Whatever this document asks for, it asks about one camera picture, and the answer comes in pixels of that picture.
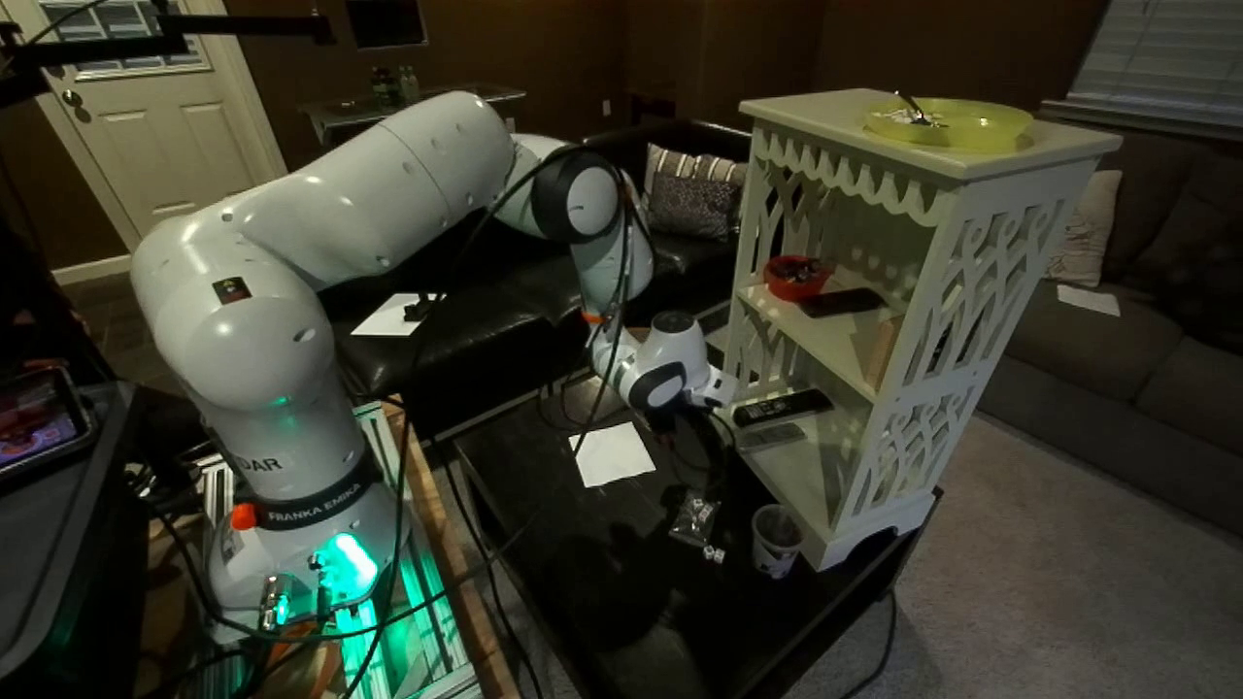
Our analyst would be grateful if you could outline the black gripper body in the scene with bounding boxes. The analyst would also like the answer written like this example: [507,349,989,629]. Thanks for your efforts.
[692,378,757,449]

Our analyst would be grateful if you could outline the grey remote control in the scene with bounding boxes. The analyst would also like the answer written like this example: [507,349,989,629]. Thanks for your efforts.
[737,414,811,449]

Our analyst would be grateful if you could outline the black remote control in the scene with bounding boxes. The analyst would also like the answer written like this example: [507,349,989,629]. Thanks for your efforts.
[728,385,836,432]
[793,284,893,323]

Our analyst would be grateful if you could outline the white ornate shelf unit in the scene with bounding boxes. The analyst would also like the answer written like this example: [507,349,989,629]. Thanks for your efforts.
[699,84,1126,574]

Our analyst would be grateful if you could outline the clear plastic bag with dice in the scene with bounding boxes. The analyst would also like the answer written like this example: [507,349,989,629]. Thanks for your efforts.
[662,493,728,565]

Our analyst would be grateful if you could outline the white paper sheet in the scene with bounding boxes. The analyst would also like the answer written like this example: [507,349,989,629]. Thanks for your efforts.
[563,420,661,493]

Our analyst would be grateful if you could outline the red bowl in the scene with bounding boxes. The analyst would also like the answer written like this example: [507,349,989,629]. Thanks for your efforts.
[759,251,832,305]

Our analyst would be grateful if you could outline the black leather bench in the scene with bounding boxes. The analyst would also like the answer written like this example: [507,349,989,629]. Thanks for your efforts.
[313,120,752,442]

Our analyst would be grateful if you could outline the patterned throw pillow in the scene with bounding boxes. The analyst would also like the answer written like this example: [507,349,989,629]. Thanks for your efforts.
[642,141,752,240]

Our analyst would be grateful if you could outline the wooden plank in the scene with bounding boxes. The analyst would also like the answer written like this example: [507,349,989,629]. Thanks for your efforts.
[380,398,517,699]

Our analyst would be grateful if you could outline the white paper with black clip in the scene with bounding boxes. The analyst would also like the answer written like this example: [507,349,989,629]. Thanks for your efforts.
[346,287,450,340]

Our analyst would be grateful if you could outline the metal spoon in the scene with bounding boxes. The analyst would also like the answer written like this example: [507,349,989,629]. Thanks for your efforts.
[888,84,937,129]

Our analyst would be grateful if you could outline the yellow-green plate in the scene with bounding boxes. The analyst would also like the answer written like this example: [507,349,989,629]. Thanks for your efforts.
[863,98,1039,155]

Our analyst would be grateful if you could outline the small white paper note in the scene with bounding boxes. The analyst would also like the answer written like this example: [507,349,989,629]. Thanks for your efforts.
[1052,278,1126,323]

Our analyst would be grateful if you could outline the white couch cushion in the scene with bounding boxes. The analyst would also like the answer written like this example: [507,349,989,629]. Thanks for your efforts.
[1046,167,1126,290]

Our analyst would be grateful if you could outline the grey couch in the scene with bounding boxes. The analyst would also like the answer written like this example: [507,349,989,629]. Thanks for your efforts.
[973,129,1243,541]

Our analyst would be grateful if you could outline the dark side table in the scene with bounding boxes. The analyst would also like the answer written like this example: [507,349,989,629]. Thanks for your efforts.
[306,76,533,147]

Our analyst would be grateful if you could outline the white window blinds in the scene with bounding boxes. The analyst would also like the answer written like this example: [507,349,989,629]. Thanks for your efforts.
[1039,0,1243,143]

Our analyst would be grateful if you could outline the white panel door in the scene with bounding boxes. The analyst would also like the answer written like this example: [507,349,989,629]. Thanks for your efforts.
[0,0,289,248]

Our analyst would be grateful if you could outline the tablet with lit screen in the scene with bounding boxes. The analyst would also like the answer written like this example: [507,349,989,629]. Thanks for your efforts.
[0,365,98,488]

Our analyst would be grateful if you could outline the black floor cable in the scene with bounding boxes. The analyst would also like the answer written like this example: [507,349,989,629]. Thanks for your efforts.
[838,585,906,699]

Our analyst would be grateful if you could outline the black camera mounting bar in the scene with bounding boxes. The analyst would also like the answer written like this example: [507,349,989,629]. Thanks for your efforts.
[0,6,333,82]

